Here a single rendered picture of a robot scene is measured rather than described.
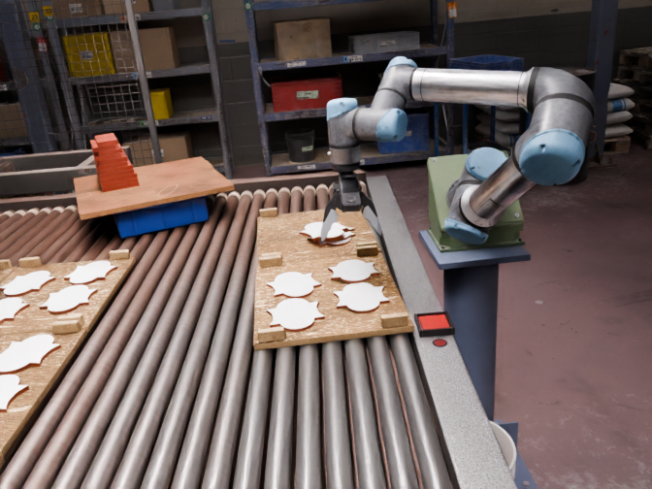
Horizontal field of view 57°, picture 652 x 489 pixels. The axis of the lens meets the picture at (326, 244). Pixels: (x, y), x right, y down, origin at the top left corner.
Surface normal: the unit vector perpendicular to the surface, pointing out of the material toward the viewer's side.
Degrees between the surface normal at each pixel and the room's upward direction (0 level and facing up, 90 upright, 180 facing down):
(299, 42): 89
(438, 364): 0
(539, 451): 0
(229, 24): 90
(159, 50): 90
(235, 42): 90
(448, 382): 0
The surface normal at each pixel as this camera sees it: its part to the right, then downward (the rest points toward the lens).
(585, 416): -0.08, -0.92
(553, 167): -0.33, 0.82
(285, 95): 0.09, 0.38
